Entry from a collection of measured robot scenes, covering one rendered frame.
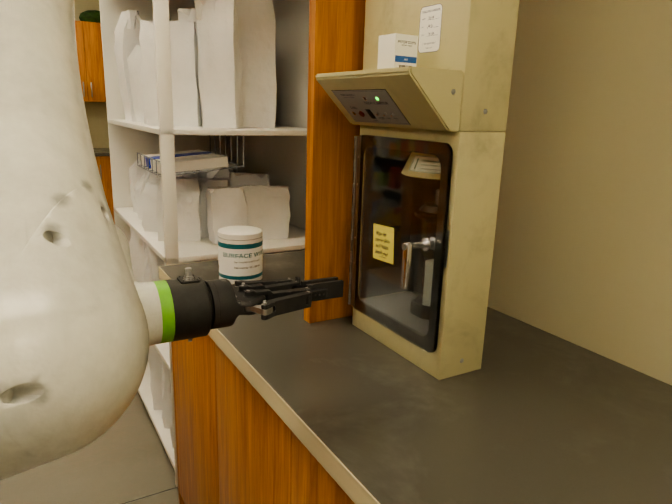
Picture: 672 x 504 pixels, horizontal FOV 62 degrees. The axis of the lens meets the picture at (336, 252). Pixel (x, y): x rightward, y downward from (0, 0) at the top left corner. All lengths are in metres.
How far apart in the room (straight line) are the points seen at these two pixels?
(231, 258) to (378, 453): 0.88
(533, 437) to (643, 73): 0.75
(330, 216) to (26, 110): 0.96
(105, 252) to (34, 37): 0.18
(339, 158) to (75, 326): 1.03
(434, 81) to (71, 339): 0.76
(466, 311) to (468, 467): 0.33
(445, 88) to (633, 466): 0.65
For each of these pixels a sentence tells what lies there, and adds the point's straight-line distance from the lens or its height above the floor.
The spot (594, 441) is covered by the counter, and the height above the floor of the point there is 0.94.
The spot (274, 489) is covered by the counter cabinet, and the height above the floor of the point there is 0.68.
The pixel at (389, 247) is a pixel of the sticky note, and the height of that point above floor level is 1.17.
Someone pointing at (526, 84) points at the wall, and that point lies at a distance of 1.48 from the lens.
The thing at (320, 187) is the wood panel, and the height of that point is 1.27.
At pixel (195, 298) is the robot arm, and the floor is 1.17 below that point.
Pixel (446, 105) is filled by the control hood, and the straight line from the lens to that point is 0.98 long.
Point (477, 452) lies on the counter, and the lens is 0.93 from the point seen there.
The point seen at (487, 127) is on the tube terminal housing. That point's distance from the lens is 1.04.
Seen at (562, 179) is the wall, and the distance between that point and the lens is 1.40.
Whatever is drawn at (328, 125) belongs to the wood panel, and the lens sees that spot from 1.27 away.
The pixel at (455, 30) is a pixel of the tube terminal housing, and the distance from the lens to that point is 1.03.
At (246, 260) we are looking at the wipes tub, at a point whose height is 1.01.
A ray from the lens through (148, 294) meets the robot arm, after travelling 0.82.
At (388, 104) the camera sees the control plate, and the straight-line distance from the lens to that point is 1.05.
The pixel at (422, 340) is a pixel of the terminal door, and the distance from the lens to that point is 1.11.
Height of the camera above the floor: 1.44
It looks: 14 degrees down
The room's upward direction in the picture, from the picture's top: 2 degrees clockwise
